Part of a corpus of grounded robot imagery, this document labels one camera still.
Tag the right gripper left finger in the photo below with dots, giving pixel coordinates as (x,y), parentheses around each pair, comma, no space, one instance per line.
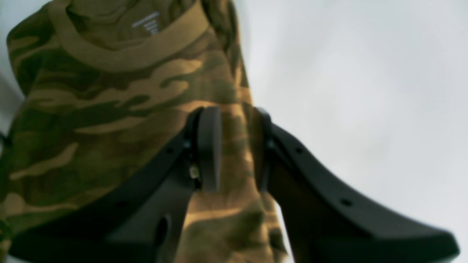
(141,221)

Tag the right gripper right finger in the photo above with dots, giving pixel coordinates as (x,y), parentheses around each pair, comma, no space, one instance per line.
(326,220)

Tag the camouflage t-shirt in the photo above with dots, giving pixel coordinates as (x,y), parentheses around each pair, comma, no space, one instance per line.
(106,84)

